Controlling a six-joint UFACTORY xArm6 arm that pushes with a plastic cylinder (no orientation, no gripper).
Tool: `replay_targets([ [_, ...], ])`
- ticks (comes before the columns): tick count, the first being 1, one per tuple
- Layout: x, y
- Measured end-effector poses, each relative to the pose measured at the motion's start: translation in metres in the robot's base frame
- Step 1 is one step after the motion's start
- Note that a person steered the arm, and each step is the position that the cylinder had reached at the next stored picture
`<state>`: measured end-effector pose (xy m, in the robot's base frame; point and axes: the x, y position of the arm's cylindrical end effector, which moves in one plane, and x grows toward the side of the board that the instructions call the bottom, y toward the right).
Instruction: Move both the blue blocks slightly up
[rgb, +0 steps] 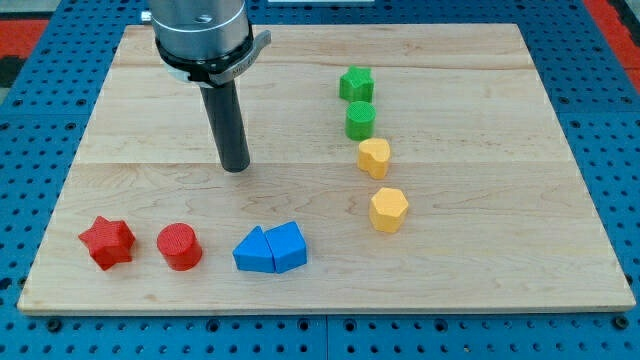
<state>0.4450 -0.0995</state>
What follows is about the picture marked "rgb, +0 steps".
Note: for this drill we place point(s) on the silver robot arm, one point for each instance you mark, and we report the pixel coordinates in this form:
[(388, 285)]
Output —
[(208, 42)]

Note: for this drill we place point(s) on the yellow heart block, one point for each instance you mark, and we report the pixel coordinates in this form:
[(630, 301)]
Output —
[(374, 157)]

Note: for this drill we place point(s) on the yellow hexagon block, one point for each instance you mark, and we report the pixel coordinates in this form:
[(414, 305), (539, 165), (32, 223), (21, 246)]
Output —
[(387, 209)]

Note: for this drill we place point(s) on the green cylinder block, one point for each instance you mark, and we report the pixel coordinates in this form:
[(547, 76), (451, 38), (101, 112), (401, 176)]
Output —
[(360, 120)]

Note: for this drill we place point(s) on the blue cube block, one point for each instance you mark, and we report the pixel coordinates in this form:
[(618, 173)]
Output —
[(288, 246)]

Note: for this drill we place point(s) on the wooden board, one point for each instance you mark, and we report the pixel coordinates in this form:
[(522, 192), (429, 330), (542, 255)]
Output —
[(499, 218)]

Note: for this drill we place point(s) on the blue triangle block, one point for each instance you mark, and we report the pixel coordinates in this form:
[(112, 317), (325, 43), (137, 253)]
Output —
[(253, 253)]

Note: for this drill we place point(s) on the green star block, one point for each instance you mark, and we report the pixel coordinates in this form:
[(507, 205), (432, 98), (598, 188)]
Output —
[(356, 84)]

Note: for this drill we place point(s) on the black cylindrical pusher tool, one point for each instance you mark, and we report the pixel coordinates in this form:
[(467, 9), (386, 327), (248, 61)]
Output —
[(225, 119)]

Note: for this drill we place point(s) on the red cylinder block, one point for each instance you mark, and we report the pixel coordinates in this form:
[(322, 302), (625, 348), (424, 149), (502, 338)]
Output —
[(179, 246)]

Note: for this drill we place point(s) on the red star block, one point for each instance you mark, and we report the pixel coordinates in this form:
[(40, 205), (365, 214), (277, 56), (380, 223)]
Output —
[(108, 242)]

